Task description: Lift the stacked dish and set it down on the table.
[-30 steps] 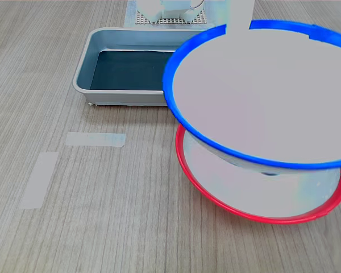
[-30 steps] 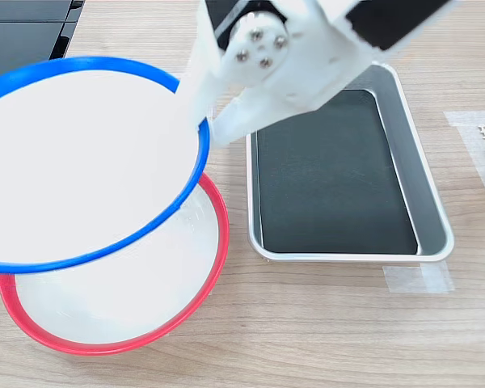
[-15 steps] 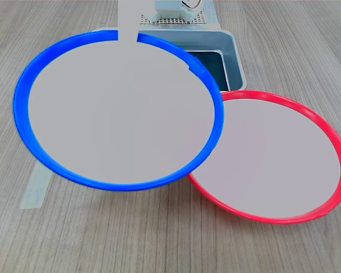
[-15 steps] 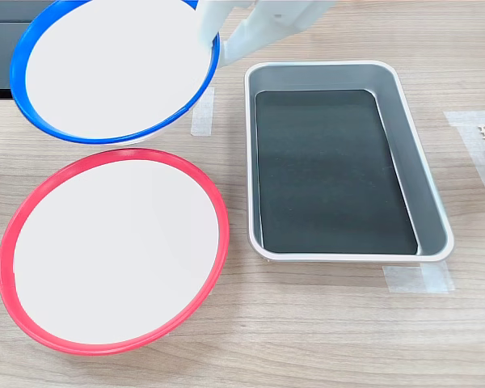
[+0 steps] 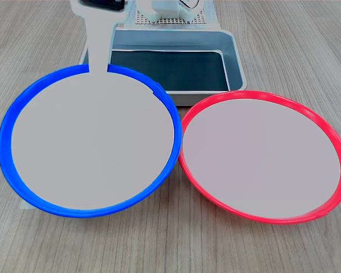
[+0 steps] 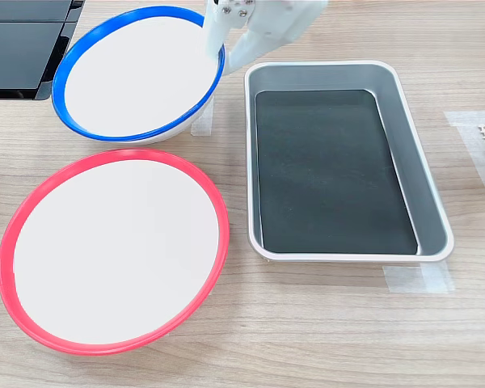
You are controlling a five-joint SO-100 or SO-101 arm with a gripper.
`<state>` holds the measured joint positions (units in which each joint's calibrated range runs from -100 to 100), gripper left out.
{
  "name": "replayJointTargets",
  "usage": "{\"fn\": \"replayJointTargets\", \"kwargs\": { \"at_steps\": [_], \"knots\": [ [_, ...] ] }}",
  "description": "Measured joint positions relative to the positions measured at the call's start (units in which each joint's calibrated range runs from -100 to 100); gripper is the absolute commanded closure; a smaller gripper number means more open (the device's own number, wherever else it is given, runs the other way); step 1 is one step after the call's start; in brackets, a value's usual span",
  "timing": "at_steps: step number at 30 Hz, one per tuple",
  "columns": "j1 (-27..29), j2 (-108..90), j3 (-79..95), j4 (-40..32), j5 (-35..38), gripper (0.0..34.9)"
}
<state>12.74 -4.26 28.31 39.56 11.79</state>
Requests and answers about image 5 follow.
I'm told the pale tape strip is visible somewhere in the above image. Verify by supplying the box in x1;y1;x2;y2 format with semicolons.
18;198;35;210

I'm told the blue-rimmed white plate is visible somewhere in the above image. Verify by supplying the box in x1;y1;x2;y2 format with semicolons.
0;63;184;220

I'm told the red-rimmed white plate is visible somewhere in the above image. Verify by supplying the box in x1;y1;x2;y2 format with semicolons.
177;90;341;226

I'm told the steel tray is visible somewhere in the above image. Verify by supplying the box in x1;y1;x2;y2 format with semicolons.
78;27;248;107

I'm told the black tray mat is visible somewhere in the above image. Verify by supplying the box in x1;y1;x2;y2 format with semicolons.
110;49;231;93

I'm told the pale perforated base plate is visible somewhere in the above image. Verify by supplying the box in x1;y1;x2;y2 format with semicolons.
135;10;209;26

